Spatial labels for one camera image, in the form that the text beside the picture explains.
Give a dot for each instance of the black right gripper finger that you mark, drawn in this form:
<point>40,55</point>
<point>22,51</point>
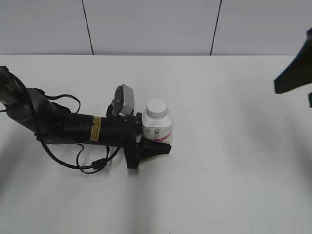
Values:
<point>299,71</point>
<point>310,99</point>

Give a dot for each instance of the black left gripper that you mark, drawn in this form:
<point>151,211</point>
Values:
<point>122,131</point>

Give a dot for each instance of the white yili changqing yogurt bottle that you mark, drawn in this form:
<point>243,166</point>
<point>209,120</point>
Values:
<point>158,129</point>

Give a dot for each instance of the white plastic bottle cap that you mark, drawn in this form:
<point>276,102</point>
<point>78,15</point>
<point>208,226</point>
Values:
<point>157,108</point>

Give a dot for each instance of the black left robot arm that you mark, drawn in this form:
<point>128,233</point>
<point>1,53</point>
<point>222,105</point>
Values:
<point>52,123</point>

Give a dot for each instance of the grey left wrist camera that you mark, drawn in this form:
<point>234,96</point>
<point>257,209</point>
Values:
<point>124,101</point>

